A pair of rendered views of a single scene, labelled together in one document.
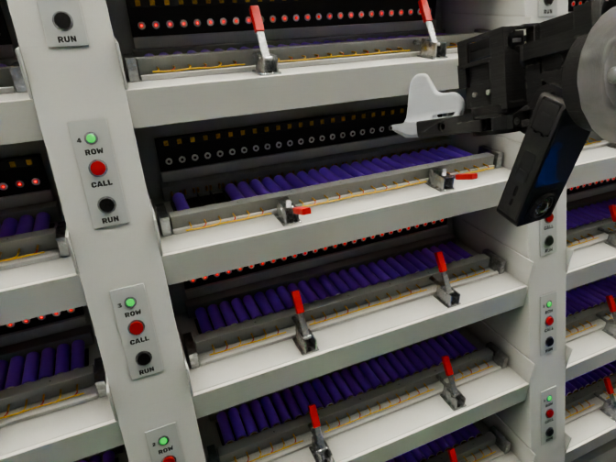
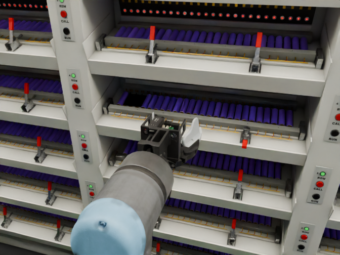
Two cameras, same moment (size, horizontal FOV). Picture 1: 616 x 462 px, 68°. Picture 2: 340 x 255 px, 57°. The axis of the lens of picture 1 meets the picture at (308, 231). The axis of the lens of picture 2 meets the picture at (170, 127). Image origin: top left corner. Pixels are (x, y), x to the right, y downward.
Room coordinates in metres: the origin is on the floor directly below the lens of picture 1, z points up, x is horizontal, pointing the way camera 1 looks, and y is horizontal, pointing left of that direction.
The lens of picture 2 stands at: (0.01, -0.50, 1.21)
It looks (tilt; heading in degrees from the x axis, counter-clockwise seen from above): 29 degrees down; 36
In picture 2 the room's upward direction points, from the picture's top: straight up
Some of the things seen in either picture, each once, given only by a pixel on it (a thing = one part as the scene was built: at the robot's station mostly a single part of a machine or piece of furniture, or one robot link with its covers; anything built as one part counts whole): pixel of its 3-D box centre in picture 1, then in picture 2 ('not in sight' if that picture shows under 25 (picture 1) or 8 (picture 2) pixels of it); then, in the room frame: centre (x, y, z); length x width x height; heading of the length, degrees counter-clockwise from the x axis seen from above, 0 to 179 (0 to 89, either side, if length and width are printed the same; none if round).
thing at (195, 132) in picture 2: not in sight; (194, 130); (0.48, -0.21, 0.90); 0.09 x 0.03 x 0.06; 179
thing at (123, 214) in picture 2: not in sight; (121, 219); (0.22, -0.26, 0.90); 0.12 x 0.09 x 0.10; 20
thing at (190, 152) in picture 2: not in sight; (183, 150); (0.44, -0.21, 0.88); 0.09 x 0.05 x 0.02; 179
